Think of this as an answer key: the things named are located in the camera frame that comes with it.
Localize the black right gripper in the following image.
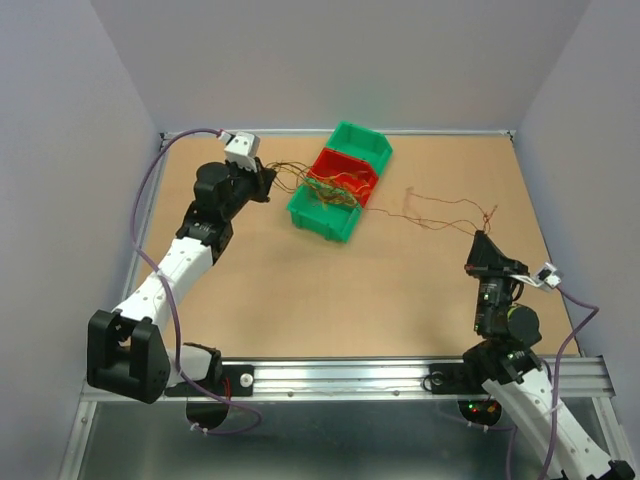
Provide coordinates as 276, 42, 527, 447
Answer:
463, 229, 529, 333

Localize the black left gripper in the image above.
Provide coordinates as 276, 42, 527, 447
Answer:
222, 157, 275, 221

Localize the thin wire bundle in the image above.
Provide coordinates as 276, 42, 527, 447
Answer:
264, 160, 500, 236

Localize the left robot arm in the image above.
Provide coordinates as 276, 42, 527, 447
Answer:
87, 161, 276, 404

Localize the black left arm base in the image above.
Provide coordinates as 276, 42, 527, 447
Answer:
164, 364, 255, 398

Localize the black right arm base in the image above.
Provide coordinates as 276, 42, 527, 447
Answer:
422, 362, 489, 396

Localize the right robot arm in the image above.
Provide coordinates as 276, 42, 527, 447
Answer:
460, 230, 635, 479

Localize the near green plastic bin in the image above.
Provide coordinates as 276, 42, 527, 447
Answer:
287, 185, 363, 243

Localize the green plastic bin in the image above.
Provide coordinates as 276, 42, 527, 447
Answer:
326, 121, 393, 176
287, 185, 363, 243

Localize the red plastic bin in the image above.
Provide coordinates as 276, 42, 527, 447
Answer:
308, 147, 379, 207

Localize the far green plastic bin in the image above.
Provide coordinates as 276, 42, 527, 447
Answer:
326, 121, 393, 176

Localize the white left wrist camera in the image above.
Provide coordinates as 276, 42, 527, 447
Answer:
219, 130, 260, 172

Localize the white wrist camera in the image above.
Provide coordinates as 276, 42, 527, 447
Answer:
520, 262, 562, 291
219, 130, 260, 172

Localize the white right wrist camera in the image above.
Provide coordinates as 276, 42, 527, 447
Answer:
520, 262, 562, 291

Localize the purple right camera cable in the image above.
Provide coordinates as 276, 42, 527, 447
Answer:
499, 284, 600, 480

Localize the aluminium mounting rail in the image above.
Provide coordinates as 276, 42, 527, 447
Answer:
80, 356, 615, 403

